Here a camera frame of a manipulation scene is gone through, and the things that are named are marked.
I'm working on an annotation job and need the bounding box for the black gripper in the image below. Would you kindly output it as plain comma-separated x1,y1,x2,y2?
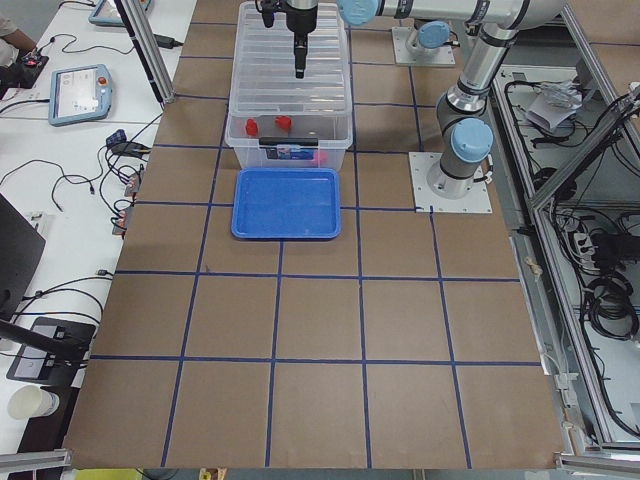
283,0,318,79

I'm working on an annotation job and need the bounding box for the clear plastic box lid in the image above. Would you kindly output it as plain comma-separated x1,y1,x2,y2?
230,1,352,116

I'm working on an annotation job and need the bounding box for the person forearm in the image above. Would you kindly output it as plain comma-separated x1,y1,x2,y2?
0,15,37,67

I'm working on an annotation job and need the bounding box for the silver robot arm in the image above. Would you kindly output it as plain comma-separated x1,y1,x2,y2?
337,1,566,199
405,19,460,55

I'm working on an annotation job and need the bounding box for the red block centre right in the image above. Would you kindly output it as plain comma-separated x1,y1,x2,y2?
274,115,293,134

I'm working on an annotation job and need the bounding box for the red block far corner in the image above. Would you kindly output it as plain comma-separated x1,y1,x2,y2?
245,118,259,138

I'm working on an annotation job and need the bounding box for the clear plastic storage box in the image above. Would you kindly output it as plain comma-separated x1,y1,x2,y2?
225,109,353,171

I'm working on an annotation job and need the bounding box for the red block near latch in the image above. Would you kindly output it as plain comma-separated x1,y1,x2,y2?
313,150,329,167

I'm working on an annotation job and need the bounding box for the blue plastic tray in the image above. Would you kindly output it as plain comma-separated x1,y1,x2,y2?
231,168,342,240

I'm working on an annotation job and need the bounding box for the black power adapter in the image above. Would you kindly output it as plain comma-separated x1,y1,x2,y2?
154,34,184,49

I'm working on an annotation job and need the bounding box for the blue teach pendant far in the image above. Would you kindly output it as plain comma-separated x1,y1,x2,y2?
88,0,124,27

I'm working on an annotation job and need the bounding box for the blue teach pendant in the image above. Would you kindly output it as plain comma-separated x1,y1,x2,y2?
88,0,124,27
48,64,113,127

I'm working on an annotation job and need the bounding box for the black usb hub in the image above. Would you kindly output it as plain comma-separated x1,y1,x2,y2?
105,129,128,149

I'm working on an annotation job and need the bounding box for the blue teach pendant near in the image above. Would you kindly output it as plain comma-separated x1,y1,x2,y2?
48,64,113,127

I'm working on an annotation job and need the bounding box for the white paper cup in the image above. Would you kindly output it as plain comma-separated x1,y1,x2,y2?
7,385,60,420

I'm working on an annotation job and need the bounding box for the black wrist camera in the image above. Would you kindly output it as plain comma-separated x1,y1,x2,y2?
254,0,282,28

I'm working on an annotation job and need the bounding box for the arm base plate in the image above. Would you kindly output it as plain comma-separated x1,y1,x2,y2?
409,152,493,214
391,27,456,68

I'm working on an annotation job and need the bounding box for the black box latch handle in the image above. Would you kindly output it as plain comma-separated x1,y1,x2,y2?
259,137,319,148

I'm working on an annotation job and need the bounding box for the aluminium frame post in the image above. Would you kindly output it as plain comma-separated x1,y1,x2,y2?
114,0,175,105

